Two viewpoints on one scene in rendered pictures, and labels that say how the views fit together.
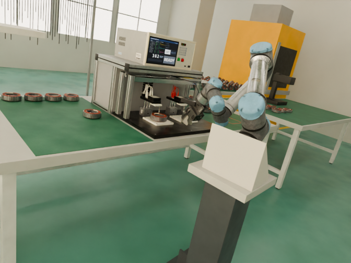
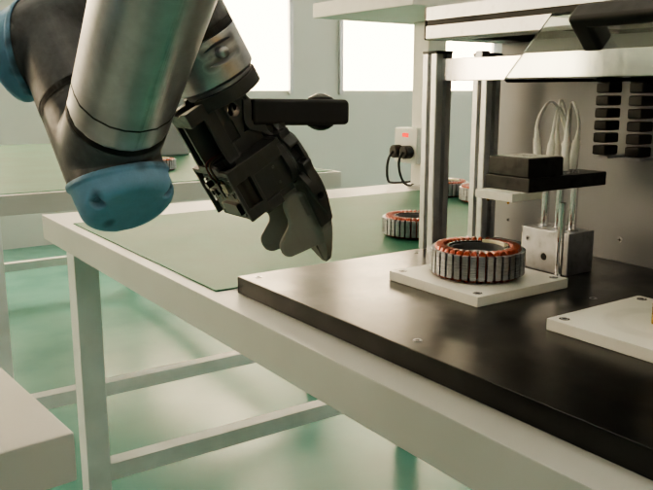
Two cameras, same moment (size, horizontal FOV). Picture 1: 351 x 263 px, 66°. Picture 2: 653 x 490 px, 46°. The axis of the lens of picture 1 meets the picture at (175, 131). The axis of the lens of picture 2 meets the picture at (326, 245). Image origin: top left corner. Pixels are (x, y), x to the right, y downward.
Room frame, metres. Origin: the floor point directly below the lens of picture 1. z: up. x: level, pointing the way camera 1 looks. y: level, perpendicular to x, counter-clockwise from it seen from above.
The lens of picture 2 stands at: (1.73, -0.78, 1.00)
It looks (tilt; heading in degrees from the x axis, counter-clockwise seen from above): 11 degrees down; 101
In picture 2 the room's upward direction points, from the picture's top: straight up
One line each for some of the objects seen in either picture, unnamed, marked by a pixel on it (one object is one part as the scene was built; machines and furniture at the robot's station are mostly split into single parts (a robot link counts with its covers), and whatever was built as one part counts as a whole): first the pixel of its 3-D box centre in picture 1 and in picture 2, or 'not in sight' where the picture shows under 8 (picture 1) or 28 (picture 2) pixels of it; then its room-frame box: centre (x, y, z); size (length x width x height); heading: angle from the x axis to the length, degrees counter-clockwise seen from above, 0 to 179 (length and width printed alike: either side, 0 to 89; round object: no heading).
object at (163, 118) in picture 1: (159, 117); (477, 259); (1.74, 0.13, 0.80); 0.11 x 0.11 x 0.04
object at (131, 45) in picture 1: (154, 49); not in sight; (2.06, 0.26, 1.22); 0.44 x 0.39 x 0.20; 135
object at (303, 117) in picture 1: (282, 134); not in sight; (3.66, -1.48, 0.37); 1.85 x 1.10 x 0.75; 135
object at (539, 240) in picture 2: (145, 111); (556, 247); (1.84, 0.23, 0.80); 0.07 x 0.05 x 0.06; 135
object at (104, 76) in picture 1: (103, 86); not in sight; (1.87, 0.56, 0.91); 0.28 x 0.03 x 0.32; 45
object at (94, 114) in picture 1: (92, 114); (414, 224); (1.63, 0.54, 0.77); 0.11 x 0.11 x 0.04
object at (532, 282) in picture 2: (158, 120); (476, 278); (1.74, 0.13, 0.78); 0.15 x 0.15 x 0.01; 45
